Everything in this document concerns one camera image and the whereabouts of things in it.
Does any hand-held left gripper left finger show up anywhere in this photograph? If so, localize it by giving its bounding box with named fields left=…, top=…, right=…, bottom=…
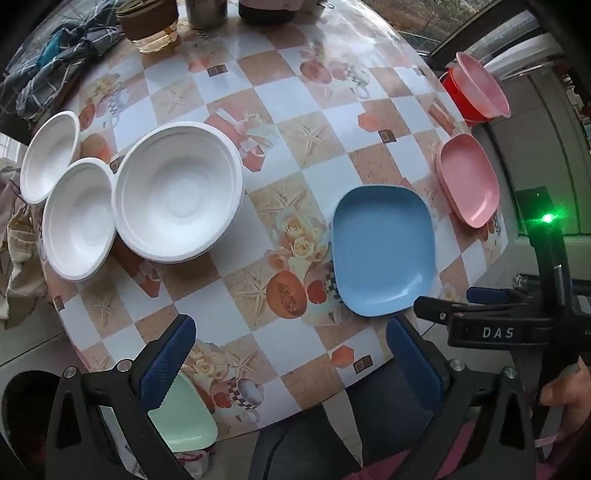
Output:
left=45, top=314, right=197, bottom=480

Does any metal cup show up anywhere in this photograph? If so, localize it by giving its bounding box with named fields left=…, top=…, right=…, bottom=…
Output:
left=185, top=0, right=228, bottom=30

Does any patterned checkered tablecloth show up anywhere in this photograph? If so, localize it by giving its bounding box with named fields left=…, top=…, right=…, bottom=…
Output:
left=41, top=0, right=509, bottom=445

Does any red plastic bowl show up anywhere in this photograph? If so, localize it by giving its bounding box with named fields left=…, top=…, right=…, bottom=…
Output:
left=438, top=68, right=490, bottom=126

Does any green square plate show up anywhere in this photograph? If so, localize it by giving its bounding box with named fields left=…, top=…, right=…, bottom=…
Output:
left=148, top=371, right=219, bottom=454

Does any small white bowl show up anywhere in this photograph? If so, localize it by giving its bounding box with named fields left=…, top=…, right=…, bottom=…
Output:
left=21, top=111, right=82, bottom=206
left=41, top=158, right=117, bottom=282

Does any dark grey seat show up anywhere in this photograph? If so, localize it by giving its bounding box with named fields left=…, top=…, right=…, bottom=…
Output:
left=249, top=357, right=439, bottom=480

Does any cream cloth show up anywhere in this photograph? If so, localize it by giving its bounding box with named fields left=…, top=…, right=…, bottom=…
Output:
left=0, top=168, right=49, bottom=329

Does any dark round container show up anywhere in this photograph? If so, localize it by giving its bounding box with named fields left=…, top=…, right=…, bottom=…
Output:
left=238, top=0, right=297, bottom=25

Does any pink plastic bowl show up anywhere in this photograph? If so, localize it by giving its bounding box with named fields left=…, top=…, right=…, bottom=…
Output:
left=455, top=51, right=512, bottom=122

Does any blue square plate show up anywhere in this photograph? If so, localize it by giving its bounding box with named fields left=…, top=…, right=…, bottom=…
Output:
left=331, top=185, right=437, bottom=318

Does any plaid cloth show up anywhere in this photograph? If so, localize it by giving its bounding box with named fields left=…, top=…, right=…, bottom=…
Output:
left=0, top=4, right=123, bottom=124

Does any large white bowl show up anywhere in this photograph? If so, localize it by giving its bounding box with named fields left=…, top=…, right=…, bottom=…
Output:
left=111, top=121, right=246, bottom=265

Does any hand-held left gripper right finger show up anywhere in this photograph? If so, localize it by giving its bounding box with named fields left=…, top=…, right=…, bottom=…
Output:
left=385, top=316, right=550, bottom=480

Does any glass jar with cork band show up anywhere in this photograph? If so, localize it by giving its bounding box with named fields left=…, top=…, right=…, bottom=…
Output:
left=115, top=0, right=182, bottom=55

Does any person's right hand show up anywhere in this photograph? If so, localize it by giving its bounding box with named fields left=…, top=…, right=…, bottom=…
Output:
left=537, top=355, right=591, bottom=416

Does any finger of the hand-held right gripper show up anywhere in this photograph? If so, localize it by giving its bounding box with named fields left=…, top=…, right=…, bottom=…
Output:
left=466, top=286, right=529, bottom=306
left=413, top=295, right=457, bottom=331

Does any pink square plate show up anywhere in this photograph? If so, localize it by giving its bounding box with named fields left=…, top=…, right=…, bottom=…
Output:
left=435, top=134, right=501, bottom=229

